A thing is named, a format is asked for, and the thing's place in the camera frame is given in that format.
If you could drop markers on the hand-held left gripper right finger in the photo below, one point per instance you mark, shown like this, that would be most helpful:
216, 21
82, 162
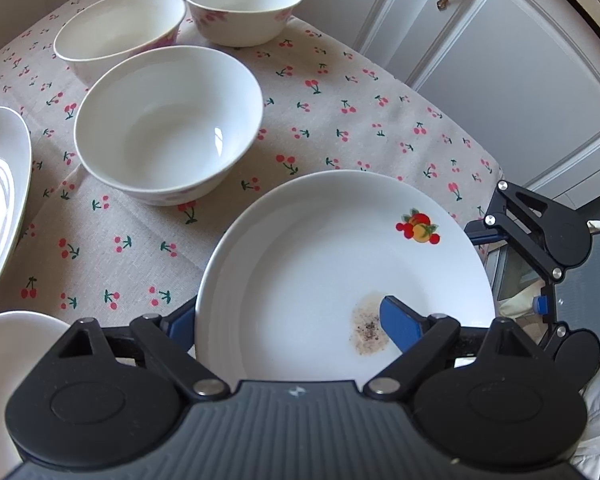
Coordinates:
397, 322

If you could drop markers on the cherry print tablecloth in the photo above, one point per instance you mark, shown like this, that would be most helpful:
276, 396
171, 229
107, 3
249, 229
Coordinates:
330, 85

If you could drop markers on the large white oval plate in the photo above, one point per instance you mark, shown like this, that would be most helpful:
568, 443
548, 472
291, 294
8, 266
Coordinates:
0, 185

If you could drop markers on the small white plate fruit print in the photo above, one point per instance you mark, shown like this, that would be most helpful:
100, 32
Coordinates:
15, 335

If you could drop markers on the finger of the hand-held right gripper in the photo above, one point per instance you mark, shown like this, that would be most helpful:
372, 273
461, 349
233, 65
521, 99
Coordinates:
541, 304
487, 232

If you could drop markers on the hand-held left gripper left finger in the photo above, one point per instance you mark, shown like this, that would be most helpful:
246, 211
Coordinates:
184, 322

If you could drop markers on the white cabinet door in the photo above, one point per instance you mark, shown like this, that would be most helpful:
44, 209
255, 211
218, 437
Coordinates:
385, 15
525, 90

